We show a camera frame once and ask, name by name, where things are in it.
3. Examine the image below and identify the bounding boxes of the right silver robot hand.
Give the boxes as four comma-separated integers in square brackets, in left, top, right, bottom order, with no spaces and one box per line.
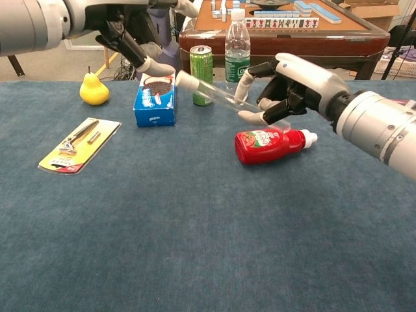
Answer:
[235,53,351,126]

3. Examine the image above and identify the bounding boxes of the tangled floor cable bundle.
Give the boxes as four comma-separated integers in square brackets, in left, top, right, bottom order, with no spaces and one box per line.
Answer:
[112,55,139,81]

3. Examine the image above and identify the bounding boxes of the brown cardboard box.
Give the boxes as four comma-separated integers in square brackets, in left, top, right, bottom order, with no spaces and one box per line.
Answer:
[343,0,401,32]

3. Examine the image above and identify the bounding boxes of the small white cap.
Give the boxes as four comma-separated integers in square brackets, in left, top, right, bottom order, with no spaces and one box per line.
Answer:
[175,70,200,90]

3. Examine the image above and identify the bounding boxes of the yellow pear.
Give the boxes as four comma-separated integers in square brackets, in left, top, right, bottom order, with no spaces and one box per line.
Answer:
[79,66,111,106]

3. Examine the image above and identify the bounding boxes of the blue cookie box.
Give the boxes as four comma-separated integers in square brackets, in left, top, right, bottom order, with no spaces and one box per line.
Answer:
[133,71,177,128]

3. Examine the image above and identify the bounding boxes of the red ketchup squeeze bottle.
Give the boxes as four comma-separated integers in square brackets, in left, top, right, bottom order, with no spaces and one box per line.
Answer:
[234,128,319,166]

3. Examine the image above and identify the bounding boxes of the razor in yellow blister pack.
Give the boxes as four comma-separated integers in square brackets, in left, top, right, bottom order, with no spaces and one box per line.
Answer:
[37,116,123,176]

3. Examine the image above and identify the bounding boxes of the green drink can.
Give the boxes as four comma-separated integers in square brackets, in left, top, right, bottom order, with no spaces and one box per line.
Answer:
[189,45,215,107]

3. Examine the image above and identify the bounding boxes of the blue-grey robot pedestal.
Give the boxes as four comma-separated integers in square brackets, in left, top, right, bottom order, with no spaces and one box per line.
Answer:
[142,8,181,81]

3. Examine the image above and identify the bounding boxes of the white standing mahjong tiles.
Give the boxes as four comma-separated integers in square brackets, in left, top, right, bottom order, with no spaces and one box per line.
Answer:
[211,0,241,22]

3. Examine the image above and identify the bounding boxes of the black tripod stand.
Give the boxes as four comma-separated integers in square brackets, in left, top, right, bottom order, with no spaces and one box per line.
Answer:
[382,0,416,81]

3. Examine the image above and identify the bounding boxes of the blue felt table cover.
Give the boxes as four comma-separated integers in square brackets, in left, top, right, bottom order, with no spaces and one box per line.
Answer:
[0,79,416,312]

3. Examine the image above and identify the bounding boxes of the brown mahjong table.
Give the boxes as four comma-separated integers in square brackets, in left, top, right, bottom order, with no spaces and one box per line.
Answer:
[178,0,391,81]

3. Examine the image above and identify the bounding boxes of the blue backed mahjong tile row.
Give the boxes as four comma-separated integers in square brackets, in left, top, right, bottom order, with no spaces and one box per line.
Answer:
[253,10,302,18]
[308,3,342,24]

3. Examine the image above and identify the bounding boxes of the white plastic basket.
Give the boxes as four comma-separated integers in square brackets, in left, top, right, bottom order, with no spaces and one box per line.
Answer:
[373,55,416,79]

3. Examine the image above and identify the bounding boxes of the clear glass test tube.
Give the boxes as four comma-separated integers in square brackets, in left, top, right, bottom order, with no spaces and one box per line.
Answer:
[191,79,292,134]

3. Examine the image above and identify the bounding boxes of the black table leg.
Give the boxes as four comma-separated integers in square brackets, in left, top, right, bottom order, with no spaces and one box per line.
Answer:
[6,55,26,78]

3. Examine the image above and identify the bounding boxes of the blue backed mahjong tile stack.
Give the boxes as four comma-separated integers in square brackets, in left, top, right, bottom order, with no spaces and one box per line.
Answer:
[294,0,313,17]

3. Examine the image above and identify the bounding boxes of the clear plastic water bottle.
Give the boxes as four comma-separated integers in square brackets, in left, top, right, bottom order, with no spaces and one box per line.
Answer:
[224,8,252,105]

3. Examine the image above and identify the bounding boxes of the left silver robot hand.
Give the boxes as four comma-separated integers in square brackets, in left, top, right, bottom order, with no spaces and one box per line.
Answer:
[70,0,200,76]

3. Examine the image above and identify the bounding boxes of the face-up mahjong tile row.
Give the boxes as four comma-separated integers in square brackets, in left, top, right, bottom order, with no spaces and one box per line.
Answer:
[245,16,320,29]

